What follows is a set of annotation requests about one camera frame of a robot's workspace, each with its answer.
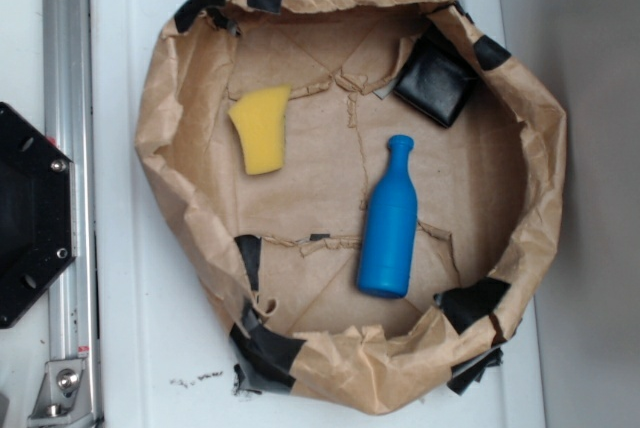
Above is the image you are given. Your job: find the yellow sponge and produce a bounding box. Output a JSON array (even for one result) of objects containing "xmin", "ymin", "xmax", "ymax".
[{"xmin": 228, "ymin": 85, "xmax": 291, "ymax": 175}]

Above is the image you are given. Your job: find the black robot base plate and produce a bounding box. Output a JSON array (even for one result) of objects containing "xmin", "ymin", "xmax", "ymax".
[{"xmin": 1, "ymin": 103, "xmax": 75, "ymax": 329}]

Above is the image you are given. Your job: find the aluminium rail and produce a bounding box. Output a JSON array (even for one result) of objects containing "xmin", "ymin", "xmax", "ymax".
[{"xmin": 40, "ymin": 0, "xmax": 103, "ymax": 428}]

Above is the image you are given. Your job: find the black square block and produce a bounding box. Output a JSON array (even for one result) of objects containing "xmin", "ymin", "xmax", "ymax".
[{"xmin": 393, "ymin": 40, "xmax": 478, "ymax": 128}]

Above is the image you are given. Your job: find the brown paper bag bin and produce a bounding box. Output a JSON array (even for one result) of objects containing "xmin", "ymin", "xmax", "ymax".
[{"xmin": 135, "ymin": 0, "xmax": 567, "ymax": 415}]

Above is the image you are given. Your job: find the blue plastic bottle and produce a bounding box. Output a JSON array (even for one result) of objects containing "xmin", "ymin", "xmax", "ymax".
[{"xmin": 357, "ymin": 135, "xmax": 418, "ymax": 299}]

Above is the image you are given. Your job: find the metal corner bracket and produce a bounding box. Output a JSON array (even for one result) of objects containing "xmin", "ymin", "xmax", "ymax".
[{"xmin": 27, "ymin": 358, "xmax": 92, "ymax": 427}]

